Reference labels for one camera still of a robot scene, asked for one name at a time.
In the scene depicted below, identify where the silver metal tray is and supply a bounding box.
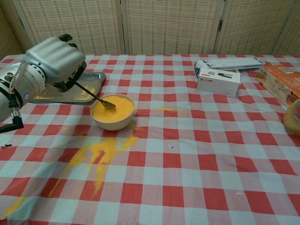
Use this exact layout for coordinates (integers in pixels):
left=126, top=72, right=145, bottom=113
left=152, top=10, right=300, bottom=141
left=28, top=72, right=106, bottom=105

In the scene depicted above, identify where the white box with black print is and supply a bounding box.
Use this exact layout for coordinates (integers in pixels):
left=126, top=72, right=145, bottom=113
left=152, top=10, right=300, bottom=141
left=196, top=67, right=241, bottom=98

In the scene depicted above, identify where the off-white bowl of yellow powder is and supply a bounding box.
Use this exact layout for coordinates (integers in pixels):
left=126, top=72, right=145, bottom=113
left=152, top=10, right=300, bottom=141
left=90, top=93, right=136, bottom=131

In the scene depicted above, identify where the spilled yellow powder patch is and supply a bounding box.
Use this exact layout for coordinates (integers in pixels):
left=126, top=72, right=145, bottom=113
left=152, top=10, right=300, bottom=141
left=48, top=135, right=139, bottom=195

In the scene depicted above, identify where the clear packing tape roll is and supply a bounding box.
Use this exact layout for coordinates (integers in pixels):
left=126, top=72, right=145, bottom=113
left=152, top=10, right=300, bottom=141
left=283, top=98, right=300, bottom=136

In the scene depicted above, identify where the red white checkered tablecloth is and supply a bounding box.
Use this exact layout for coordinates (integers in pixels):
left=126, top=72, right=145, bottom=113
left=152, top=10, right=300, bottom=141
left=0, top=53, right=300, bottom=225

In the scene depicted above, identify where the orange cardboard box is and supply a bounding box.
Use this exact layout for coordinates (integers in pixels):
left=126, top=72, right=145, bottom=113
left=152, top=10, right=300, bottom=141
left=255, top=65, right=300, bottom=109

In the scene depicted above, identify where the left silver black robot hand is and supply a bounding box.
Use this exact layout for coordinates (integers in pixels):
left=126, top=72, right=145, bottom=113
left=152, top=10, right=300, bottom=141
left=23, top=34, right=87, bottom=92

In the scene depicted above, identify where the long flat white device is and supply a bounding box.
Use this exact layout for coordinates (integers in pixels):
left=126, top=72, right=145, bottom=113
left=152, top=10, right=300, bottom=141
left=195, top=57, right=266, bottom=70

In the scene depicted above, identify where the black spoon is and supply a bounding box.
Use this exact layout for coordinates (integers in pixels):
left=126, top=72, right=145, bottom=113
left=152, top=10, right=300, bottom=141
left=75, top=82, right=117, bottom=110

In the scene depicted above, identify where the woven bamboo folding screen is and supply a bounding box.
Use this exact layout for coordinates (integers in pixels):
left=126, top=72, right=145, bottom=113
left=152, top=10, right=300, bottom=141
left=0, top=0, right=300, bottom=60

